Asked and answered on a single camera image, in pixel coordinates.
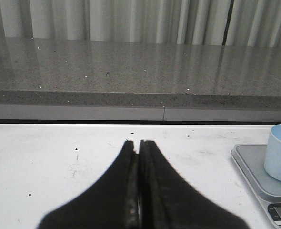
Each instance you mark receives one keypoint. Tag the grey stone counter ledge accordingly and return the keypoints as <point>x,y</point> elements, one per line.
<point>85,73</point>

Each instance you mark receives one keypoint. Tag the silver digital kitchen scale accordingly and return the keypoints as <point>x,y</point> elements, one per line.
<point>267,190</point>

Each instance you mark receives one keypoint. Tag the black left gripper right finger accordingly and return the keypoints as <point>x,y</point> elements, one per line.
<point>167,201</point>

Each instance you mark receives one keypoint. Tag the white pleated curtain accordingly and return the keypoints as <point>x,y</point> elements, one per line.
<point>197,22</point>

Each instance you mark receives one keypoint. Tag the light blue plastic cup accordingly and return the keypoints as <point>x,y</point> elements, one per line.
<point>272,163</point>

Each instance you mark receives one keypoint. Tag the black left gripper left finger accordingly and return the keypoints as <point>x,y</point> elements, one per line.
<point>110,203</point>

